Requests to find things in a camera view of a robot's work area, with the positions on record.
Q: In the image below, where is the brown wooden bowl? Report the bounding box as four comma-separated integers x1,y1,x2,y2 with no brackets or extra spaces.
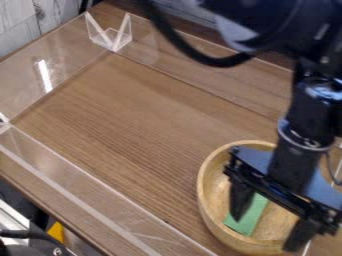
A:
196,140,298,256

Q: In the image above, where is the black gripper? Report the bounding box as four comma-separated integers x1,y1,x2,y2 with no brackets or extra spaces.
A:
223,119,342,252

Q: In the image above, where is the yellow and black equipment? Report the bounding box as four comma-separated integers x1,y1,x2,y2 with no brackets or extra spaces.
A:
28,215,78,256

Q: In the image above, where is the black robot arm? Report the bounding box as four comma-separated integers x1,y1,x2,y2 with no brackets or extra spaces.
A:
196,0,342,252

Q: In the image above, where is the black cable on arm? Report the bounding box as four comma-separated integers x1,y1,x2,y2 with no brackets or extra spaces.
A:
137,0,259,68

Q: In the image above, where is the clear acrylic corner bracket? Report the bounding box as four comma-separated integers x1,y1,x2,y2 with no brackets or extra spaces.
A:
84,13,132,53

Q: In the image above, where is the green rectangular block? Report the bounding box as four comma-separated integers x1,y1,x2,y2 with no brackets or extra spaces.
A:
223,194,268,236

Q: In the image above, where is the black cable bottom left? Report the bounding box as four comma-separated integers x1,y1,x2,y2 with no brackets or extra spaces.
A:
0,229,54,248

